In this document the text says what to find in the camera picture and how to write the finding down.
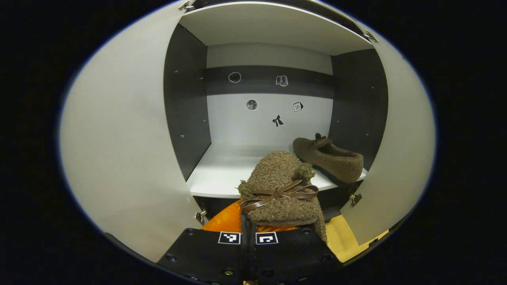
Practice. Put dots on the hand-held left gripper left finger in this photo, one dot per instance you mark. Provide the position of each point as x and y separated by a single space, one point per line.
206 253

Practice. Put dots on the white shoe cabinet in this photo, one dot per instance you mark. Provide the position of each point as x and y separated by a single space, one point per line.
237 126

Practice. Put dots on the white shoe cabinet door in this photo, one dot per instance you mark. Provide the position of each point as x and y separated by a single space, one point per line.
119 138
400 138

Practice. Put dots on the white cabinet shelf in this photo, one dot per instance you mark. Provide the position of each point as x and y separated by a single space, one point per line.
273 27

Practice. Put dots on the metal door hinge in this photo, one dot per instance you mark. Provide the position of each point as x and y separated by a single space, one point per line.
355 200
371 36
186 5
201 216

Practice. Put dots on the brown fluffy shoe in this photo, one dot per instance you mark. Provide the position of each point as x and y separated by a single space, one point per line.
336 162
277 170

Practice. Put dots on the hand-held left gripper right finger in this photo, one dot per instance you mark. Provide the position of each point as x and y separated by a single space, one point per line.
293 253

